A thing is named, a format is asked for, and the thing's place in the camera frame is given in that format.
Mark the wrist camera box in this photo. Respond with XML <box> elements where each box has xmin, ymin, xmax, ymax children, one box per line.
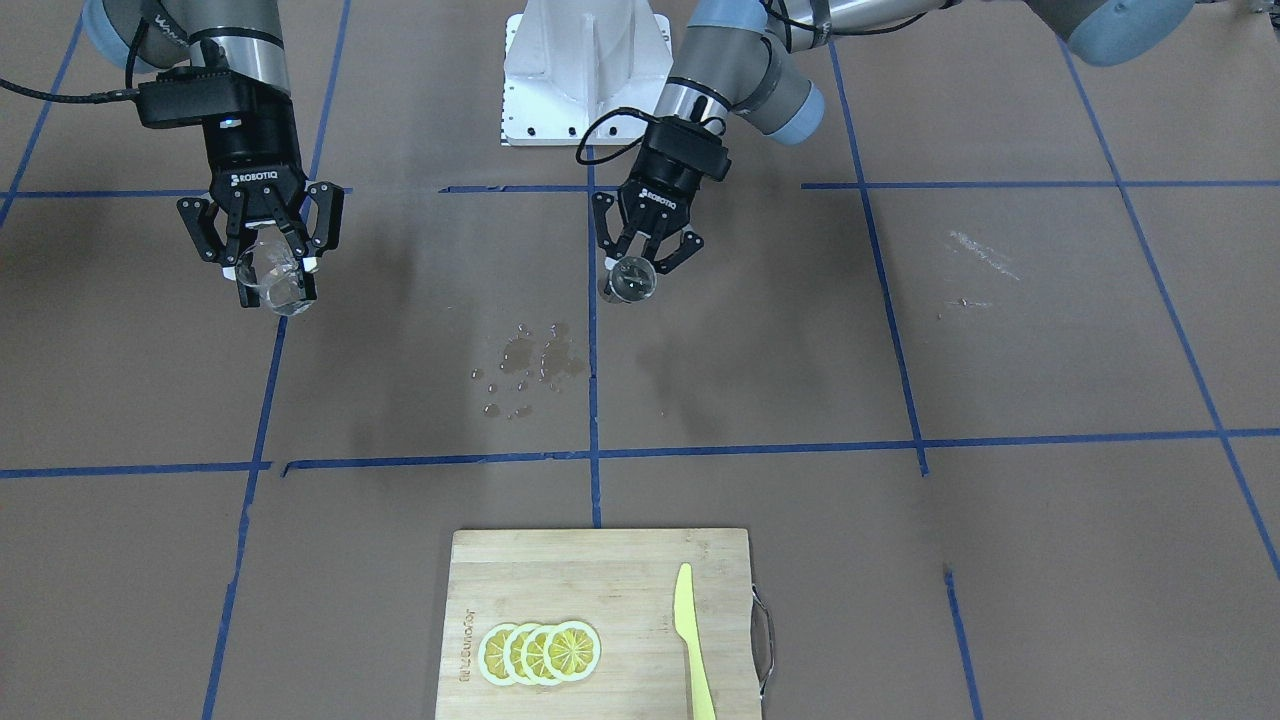
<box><xmin>660</xmin><ymin>117</ymin><xmax>731</xmax><ymax>182</ymax></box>
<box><xmin>134</xmin><ymin>67</ymin><xmax>273</xmax><ymax>129</ymax></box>

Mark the yellow plastic knife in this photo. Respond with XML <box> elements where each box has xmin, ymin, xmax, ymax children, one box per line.
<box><xmin>673</xmin><ymin>562</ymin><xmax>717</xmax><ymax>719</ymax></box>

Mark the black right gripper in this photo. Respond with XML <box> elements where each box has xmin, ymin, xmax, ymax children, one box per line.
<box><xmin>175</xmin><ymin>110</ymin><xmax>346</xmax><ymax>307</ymax></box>

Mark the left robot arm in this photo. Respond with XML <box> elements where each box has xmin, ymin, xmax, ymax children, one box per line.
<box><xmin>591</xmin><ymin>1</ymin><xmax>948</xmax><ymax>275</ymax></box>

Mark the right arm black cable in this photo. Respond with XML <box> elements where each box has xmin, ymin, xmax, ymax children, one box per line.
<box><xmin>0</xmin><ymin>76</ymin><xmax>141</xmax><ymax>105</ymax></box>

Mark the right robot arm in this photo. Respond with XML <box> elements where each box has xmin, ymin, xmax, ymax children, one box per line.
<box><xmin>81</xmin><ymin>1</ymin><xmax>346</xmax><ymax>316</ymax></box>

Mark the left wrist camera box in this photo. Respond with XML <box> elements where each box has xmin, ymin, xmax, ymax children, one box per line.
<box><xmin>660</xmin><ymin>117</ymin><xmax>731</xmax><ymax>182</ymax></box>

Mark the steel double jigger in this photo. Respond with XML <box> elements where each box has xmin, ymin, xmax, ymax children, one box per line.
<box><xmin>598</xmin><ymin>256</ymin><xmax>659</xmax><ymax>304</ymax></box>

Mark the rear lemon slice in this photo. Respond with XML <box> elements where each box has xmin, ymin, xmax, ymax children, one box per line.
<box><xmin>543</xmin><ymin>620</ymin><xmax>602</xmax><ymax>682</ymax></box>

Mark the small glass beaker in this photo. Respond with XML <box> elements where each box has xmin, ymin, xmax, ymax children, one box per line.
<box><xmin>236</xmin><ymin>231</ymin><xmax>315</xmax><ymax>316</ymax></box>

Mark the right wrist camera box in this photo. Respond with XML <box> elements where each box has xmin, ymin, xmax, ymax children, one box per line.
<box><xmin>134</xmin><ymin>67</ymin><xmax>273</xmax><ymax>129</ymax></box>

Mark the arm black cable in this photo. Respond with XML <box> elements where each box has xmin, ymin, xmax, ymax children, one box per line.
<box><xmin>0</xmin><ymin>76</ymin><xmax>141</xmax><ymax>105</ymax></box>
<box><xmin>575</xmin><ymin>108</ymin><xmax>666</xmax><ymax>167</ymax></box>

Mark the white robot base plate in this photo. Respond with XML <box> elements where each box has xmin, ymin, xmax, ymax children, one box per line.
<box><xmin>500</xmin><ymin>1</ymin><xmax>673</xmax><ymax>146</ymax></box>

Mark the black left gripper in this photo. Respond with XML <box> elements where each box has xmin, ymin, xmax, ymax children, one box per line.
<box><xmin>591</xmin><ymin>118</ymin><xmax>705</xmax><ymax>275</ymax></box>

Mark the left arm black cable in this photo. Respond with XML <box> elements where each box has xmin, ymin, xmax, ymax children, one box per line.
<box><xmin>575</xmin><ymin>108</ymin><xmax>666</xmax><ymax>167</ymax></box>

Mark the bamboo cutting board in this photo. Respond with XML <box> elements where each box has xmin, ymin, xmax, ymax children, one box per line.
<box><xmin>434</xmin><ymin>528</ymin><xmax>763</xmax><ymax>719</ymax></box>

